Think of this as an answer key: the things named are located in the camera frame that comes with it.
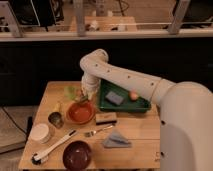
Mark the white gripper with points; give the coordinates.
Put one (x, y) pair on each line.
(89, 86)

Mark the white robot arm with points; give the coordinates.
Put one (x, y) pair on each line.
(186, 111)

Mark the red bowl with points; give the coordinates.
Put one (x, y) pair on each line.
(80, 113)

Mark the dark maroon bowl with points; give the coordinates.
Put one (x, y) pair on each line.
(77, 156)

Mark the light green lettuce toy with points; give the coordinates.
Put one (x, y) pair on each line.
(70, 92)

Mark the green tray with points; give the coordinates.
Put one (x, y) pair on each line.
(139, 106)

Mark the grey sponge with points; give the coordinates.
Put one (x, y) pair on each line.
(114, 98)

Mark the wooden block eraser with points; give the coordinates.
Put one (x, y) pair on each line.
(105, 118)

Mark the orange egg-shaped object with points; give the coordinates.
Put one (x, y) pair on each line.
(133, 96)

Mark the dark metal cup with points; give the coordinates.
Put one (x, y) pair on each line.
(55, 118)

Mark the silver fork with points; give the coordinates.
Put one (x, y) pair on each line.
(94, 132)

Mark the grey folded cloth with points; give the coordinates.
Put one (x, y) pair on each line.
(116, 140)

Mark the wooden table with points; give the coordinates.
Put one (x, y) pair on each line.
(141, 129)

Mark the white round container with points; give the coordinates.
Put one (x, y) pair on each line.
(40, 133)

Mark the white dish brush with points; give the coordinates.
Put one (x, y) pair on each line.
(40, 157)

